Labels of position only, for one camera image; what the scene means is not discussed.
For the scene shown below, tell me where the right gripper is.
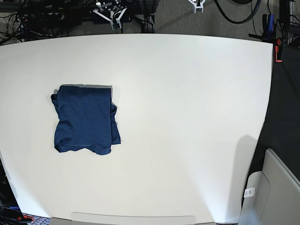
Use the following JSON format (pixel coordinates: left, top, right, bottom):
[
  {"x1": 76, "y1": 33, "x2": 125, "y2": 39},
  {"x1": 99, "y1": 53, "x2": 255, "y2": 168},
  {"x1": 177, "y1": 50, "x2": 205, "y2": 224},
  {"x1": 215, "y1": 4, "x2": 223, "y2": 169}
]
[{"x1": 93, "y1": 0, "x2": 128, "y2": 30}]

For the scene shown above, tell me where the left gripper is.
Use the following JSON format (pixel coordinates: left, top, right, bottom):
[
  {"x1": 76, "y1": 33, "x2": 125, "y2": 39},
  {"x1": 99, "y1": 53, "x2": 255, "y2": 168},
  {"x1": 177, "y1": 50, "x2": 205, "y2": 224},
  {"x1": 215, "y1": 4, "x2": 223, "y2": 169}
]
[{"x1": 188, "y1": 0, "x2": 206, "y2": 13}]

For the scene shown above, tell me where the blue long-sleeve shirt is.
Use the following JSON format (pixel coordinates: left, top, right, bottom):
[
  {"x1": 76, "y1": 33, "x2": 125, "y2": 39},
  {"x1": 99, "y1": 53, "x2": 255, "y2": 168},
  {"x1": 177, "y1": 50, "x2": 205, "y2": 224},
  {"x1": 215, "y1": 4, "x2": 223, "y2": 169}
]
[{"x1": 51, "y1": 85, "x2": 121, "y2": 155}]

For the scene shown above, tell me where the white power strip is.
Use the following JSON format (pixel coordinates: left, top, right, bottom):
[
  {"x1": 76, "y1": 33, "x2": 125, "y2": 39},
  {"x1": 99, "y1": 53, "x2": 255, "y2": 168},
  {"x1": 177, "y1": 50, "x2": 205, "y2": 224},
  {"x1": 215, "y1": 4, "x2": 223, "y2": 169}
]
[{"x1": 42, "y1": 12, "x2": 65, "y2": 21}]

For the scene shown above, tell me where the red clamp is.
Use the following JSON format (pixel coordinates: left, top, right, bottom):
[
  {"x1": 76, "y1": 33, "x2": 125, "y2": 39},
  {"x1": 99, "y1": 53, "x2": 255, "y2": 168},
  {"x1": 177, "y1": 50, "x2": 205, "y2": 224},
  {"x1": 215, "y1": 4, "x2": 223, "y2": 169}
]
[{"x1": 275, "y1": 38, "x2": 283, "y2": 62}]

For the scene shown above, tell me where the grey plastic bin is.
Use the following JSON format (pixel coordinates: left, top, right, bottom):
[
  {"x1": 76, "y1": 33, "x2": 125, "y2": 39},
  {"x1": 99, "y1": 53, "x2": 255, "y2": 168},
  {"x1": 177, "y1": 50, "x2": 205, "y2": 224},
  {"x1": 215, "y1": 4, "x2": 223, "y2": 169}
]
[{"x1": 238, "y1": 149, "x2": 300, "y2": 225}]

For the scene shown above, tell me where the black box with red label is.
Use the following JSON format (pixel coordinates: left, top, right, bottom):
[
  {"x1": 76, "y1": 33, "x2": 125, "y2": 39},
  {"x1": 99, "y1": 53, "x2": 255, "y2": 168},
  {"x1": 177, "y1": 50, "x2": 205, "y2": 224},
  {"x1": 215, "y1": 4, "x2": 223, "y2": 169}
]
[{"x1": 0, "y1": 162, "x2": 34, "y2": 225}]

